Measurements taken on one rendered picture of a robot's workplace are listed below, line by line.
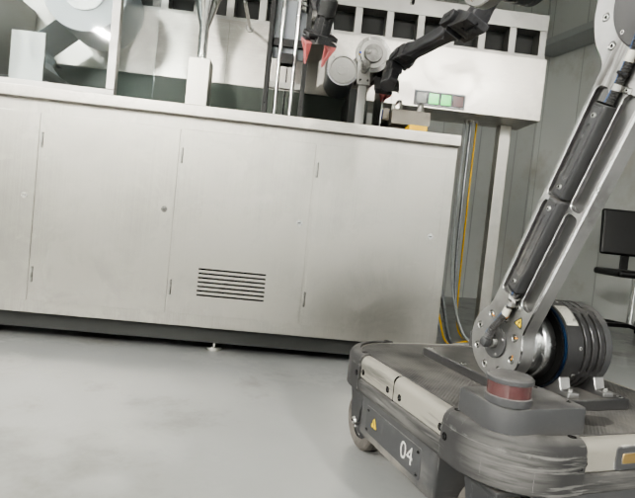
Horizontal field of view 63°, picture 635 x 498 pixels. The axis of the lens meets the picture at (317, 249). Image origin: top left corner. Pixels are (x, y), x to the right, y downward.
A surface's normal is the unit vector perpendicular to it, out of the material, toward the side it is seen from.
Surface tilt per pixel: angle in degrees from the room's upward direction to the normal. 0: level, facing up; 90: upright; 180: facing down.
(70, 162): 90
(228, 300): 90
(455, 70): 90
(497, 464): 90
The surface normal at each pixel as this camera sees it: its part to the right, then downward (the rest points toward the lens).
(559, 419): 0.34, 0.07
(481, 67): 0.06, 0.05
